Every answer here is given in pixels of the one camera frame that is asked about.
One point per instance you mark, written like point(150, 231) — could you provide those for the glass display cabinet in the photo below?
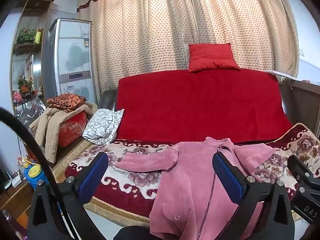
point(30, 55)

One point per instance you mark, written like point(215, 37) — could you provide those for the red sofa blanket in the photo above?
point(200, 105)

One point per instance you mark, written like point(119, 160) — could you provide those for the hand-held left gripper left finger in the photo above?
point(96, 172)

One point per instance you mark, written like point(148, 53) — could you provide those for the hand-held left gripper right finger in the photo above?
point(228, 178)

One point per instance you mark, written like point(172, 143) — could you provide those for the wooden side platform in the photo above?
point(70, 152)

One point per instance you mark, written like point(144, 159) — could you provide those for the wooden desk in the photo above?
point(15, 200)

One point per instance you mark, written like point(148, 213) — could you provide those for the red cushion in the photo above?
point(212, 56)

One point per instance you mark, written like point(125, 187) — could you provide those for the green ornament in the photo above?
point(25, 35)

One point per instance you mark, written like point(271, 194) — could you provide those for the pink ornament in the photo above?
point(17, 97)

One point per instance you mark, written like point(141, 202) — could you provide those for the white black patterned pillow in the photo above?
point(102, 125)

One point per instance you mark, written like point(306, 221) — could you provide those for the beige quilted jacket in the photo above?
point(48, 127)

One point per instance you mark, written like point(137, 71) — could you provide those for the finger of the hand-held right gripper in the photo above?
point(301, 168)

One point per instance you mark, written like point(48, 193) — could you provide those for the standing air conditioner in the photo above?
point(72, 55)

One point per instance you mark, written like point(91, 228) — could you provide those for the floral patterned blanket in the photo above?
point(120, 180)

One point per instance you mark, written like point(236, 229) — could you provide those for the orange black patterned cloth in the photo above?
point(66, 101)

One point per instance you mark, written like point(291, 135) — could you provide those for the dark sofa armrest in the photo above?
point(107, 100)

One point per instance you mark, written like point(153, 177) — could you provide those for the yellow bottle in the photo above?
point(38, 36)

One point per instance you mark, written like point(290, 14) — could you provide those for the black television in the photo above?
point(4, 177)

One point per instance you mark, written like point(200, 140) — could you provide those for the dotted beige curtain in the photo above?
point(155, 30)

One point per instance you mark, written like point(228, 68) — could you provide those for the blue yellow toy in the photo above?
point(33, 173)

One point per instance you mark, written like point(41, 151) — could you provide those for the red gift box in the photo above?
point(72, 130)

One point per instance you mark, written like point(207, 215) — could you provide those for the white router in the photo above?
point(17, 180)

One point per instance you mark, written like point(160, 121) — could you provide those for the artificial flower arrangement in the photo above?
point(25, 87)

